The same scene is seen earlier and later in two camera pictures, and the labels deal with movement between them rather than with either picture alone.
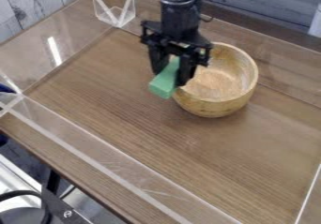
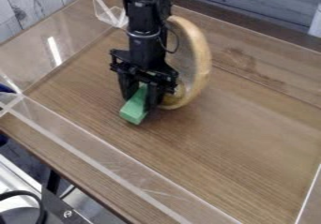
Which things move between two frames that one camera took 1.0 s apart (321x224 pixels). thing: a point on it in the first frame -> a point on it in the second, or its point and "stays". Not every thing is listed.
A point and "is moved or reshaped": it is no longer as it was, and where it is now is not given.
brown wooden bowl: [221, 86] is moved or reshaped
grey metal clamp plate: [59, 211] stays
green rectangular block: [165, 82] is moved or reshaped
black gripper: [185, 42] -> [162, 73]
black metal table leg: [52, 184] stays
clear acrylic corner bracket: [117, 16] stays
